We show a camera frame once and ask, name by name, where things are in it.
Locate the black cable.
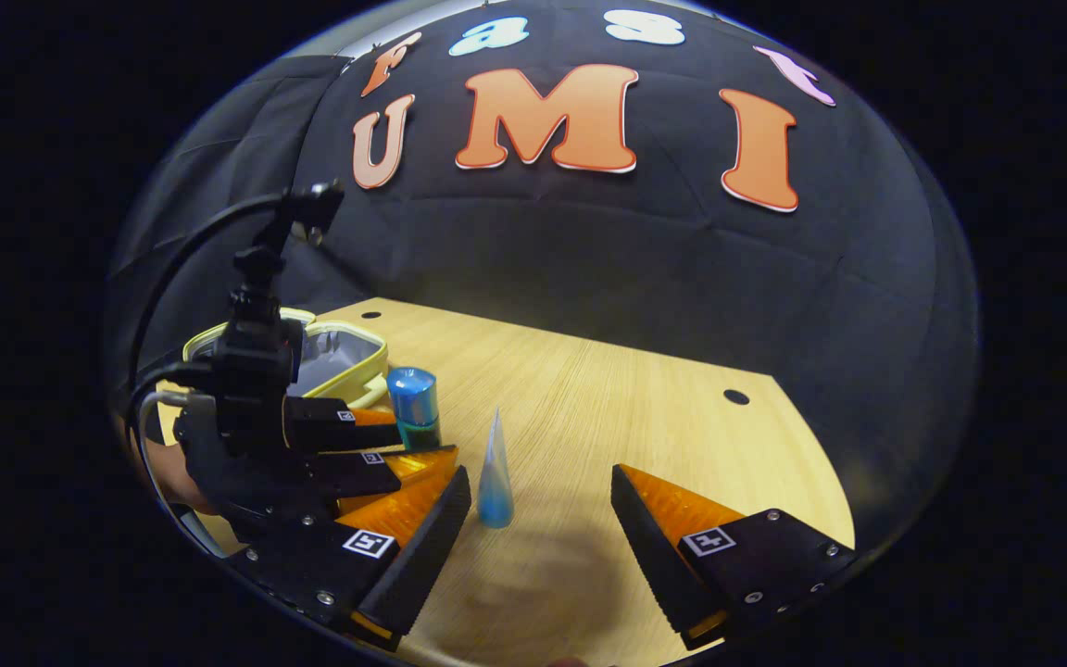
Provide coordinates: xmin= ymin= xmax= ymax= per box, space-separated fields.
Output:
xmin=126 ymin=192 xmax=286 ymax=395

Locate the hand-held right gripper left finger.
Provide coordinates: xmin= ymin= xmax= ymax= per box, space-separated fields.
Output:
xmin=223 ymin=463 xmax=473 ymax=652

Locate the grey cable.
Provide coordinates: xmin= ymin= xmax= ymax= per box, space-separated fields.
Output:
xmin=135 ymin=387 xmax=229 ymax=557

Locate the blue white tube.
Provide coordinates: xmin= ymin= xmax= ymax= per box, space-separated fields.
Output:
xmin=477 ymin=405 xmax=516 ymax=530

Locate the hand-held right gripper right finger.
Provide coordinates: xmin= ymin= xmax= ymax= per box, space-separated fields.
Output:
xmin=610 ymin=463 xmax=860 ymax=650

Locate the blue capped bottle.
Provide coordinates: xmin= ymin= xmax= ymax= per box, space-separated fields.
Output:
xmin=386 ymin=367 xmax=444 ymax=453

